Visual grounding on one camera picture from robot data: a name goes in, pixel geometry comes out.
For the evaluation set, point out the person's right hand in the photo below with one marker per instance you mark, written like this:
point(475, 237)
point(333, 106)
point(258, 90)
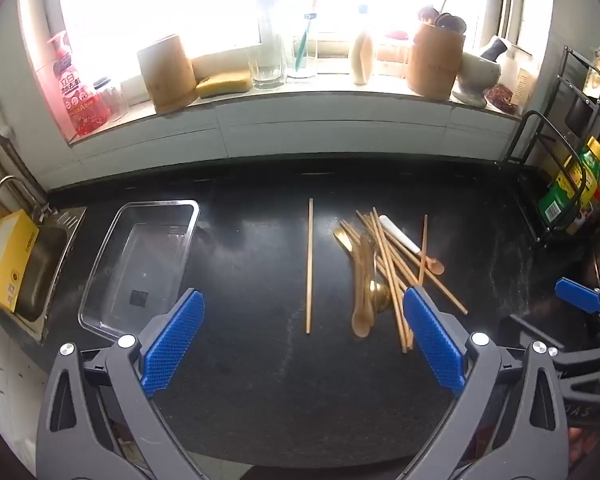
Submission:
point(587, 446)

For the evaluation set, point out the pink dish soap bottle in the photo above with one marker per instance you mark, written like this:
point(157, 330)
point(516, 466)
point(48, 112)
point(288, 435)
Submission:
point(77, 95)

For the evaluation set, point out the dark wooden spoon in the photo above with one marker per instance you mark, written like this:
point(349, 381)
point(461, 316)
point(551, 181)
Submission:
point(452, 21)
point(427, 14)

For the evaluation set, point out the white wall hook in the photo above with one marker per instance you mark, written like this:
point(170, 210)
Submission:
point(4, 130)

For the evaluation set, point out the clear plastic container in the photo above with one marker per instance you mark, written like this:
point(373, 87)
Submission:
point(140, 265)

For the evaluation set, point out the yellow sponge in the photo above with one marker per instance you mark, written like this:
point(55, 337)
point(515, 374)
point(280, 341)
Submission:
point(223, 82)

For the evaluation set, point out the empty bamboo holder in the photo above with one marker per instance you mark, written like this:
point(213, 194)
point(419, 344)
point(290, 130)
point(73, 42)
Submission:
point(166, 75)

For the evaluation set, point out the pile of wooden chopsticks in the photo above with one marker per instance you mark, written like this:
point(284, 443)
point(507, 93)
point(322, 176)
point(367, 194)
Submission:
point(391, 270)

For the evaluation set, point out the cream bottle with blue cap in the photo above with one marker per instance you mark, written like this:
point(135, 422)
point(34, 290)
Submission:
point(362, 55)

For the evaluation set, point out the metal faucet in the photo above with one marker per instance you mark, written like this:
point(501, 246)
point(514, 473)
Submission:
point(15, 185)

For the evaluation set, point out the drinking glass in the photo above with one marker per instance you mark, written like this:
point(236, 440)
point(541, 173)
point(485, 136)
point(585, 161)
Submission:
point(267, 72)

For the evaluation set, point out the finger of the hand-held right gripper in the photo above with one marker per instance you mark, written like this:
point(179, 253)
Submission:
point(535, 327)
point(577, 295)

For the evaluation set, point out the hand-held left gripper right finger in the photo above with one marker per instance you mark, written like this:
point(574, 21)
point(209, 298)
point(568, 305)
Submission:
point(432, 345)

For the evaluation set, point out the glass cup with brush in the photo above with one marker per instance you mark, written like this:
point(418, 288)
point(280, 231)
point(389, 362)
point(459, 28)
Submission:
point(302, 62)

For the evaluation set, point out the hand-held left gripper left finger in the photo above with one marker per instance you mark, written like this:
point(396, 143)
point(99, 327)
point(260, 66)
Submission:
point(172, 345)

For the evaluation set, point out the teal toothbrush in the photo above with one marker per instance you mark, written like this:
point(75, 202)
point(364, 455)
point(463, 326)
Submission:
point(304, 40)

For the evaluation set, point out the red lid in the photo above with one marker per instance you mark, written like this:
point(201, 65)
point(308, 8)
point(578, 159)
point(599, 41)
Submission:
point(397, 35)

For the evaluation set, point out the long bamboo chopstick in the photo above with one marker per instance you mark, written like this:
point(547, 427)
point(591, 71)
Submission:
point(309, 265)

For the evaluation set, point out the small glass jar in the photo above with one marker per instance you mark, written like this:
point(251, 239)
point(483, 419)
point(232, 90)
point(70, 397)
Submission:
point(111, 100)

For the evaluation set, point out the dark pestle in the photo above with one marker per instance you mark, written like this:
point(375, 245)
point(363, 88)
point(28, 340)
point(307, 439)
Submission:
point(495, 49)

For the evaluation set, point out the container of red chili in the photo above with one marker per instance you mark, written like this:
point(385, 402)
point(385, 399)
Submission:
point(502, 97)

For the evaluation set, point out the yellow-green bottle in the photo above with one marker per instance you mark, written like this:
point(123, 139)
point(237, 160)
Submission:
point(594, 165)

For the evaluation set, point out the black metal rack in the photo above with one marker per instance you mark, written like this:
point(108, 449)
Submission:
point(550, 135)

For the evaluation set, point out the yellow box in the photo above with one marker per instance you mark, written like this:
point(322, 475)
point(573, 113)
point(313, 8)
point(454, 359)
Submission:
point(7, 260)

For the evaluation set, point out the bamboo utensil holder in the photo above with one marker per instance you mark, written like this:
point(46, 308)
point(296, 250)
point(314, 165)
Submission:
point(435, 65)

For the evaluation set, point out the stone mortar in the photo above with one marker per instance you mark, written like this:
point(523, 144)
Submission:
point(475, 80)

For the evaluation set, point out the steel sink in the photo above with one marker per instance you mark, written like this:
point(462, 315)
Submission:
point(42, 260)

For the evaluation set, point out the gold metal spoon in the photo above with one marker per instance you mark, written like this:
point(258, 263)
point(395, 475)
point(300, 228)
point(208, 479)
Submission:
point(379, 294)
point(341, 236)

